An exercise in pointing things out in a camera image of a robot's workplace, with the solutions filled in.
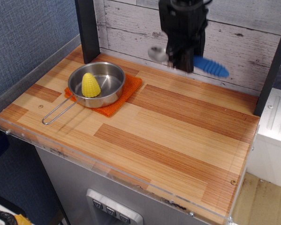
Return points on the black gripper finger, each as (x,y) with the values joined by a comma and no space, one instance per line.
(199,49)
(181,59)

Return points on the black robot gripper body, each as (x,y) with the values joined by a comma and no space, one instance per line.
(183,21)

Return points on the black vertical post left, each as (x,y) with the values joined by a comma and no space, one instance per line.
(88,29)

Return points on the yellow object bottom left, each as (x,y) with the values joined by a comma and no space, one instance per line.
(22,220)

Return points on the silver toy fridge cabinet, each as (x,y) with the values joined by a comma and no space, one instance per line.
(71,181)

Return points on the yellow toy corn cob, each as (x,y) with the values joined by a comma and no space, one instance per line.
(90,86)

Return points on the clear acrylic table guard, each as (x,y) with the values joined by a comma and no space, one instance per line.
(176,139)

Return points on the orange knitted cloth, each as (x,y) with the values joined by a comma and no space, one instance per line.
(131,85)

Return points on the black vertical post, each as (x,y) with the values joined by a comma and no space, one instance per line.
(88,29)
(267,87)

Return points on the white grooved side counter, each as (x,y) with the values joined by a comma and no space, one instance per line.
(265,157)

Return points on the grey ice dispenser panel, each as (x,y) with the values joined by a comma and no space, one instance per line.
(109,212)

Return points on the blue handled metal spoon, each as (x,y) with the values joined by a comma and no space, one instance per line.
(159,54)

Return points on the black vertical post right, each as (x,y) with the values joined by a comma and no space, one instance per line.
(267,87)

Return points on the small steel saucepan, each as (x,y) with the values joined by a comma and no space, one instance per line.
(109,77)

